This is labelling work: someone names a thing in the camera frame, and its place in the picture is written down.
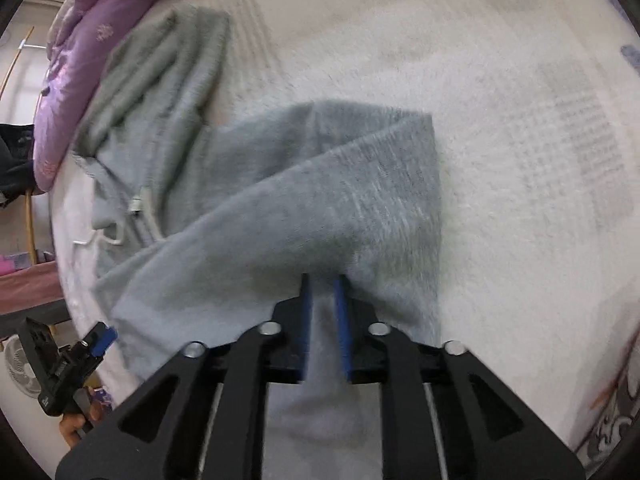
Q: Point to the wooden ballet barre rack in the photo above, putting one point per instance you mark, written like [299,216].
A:
[31,230]

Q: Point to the purple floral quilt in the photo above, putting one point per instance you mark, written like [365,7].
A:
[75,60]

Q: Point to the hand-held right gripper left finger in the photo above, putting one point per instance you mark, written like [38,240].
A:
[306,330]

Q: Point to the grey hoodie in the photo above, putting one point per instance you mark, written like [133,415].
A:
[300,185]

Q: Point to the dark hooded jacket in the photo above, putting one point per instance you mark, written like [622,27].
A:
[15,160]

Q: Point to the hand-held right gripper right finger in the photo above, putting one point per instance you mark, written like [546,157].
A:
[342,330]

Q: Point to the person's left hand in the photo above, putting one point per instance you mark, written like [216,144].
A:
[72,427]

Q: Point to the patterned bed sheet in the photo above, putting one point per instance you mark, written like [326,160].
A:
[617,410]

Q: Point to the white floral bed blanket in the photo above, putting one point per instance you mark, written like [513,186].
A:
[500,160]

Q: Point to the dark wood tv cabinet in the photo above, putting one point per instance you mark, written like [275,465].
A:
[30,287]

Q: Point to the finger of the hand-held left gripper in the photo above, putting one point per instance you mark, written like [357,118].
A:
[102,338]

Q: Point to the white floor fan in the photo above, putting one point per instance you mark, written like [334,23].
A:
[17,367]

